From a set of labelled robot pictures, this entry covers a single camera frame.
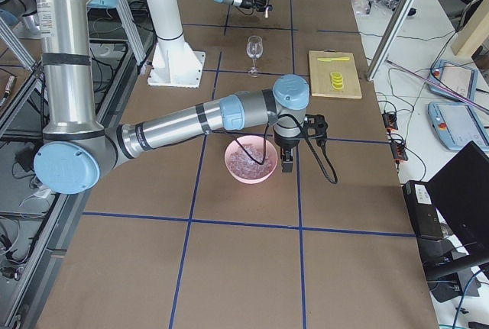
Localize steel double jigger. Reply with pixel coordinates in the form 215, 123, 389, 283
263, 0, 273, 18

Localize clear wine glass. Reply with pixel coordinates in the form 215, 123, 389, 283
246, 35, 264, 78

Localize clear ice cubes pile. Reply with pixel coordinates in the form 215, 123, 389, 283
227, 144, 274, 179

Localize pink bowl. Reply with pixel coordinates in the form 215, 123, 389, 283
224, 135, 278, 184

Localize yellow plastic knife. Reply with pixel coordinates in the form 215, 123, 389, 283
316, 56, 351, 63

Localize bamboo cutting board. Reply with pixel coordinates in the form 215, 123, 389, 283
309, 50, 362, 99

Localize clear plastic bag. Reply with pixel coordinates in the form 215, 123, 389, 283
352, 0, 400, 15

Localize black box device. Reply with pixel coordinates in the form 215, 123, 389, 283
402, 180, 443, 241

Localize metal rod with green tip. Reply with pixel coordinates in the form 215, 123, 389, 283
385, 60, 489, 115

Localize near blue teach pendant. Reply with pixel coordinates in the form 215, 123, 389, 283
427, 102, 488, 152

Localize blue teach pendant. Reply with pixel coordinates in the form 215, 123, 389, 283
427, 102, 488, 152
427, 60, 478, 101

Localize black laptop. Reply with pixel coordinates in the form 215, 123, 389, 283
426, 141, 488, 252

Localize far blue teach pendant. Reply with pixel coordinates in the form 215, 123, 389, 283
427, 60, 478, 101

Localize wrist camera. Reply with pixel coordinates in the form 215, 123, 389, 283
303, 114, 328, 147

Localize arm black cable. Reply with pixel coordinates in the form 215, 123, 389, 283
232, 113, 339, 185

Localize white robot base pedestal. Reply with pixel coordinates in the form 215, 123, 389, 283
147, 0, 206, 88

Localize aluminium frame post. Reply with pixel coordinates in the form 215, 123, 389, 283
366, 0, 415, 81

